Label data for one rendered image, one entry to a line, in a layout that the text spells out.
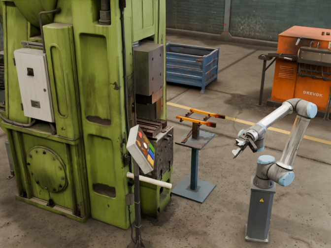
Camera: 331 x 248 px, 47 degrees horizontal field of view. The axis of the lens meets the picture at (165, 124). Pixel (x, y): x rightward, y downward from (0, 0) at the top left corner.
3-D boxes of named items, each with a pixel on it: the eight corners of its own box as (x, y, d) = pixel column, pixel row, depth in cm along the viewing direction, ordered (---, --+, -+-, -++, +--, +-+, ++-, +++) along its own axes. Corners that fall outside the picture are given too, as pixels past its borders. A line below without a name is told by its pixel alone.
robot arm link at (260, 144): (256, 143, 305) (255, 130, 299) (267, 149, 296) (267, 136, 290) (247, 148, 301) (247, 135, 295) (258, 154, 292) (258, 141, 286)
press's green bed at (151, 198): (172, 200, 426) (173, 164, 407) (157, 219, 396) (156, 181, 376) (129, 187, 448) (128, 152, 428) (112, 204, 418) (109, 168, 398)
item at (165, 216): (189, 201, 423) (189, 201, 422) (166, 234, 376) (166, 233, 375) (157, 193, 438) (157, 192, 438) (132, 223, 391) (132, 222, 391)
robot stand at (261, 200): (268, 228, 383) (275, 178, 358) (268, 243, 364) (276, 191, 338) (245, 225, 388) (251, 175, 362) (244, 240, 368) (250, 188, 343)
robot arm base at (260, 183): (273, 178, 357) (275, 170, 352) (274, 190, 340) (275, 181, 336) (252, 176, 361) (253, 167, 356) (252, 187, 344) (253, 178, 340)
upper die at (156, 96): (161, 97, 363) (161, 87, 359) (151, 104, 347) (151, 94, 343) (123, 90, 380) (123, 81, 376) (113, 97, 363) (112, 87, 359)
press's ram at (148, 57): (168, 83, 370) (168, 42, 353) (149, 96, 339) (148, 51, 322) (130, 77, 387) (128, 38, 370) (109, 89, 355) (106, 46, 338)
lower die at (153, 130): (162, 130, 378) (161, 122, 375) (152, 139, 362) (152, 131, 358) (125, 122, 395) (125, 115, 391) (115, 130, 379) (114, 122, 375)
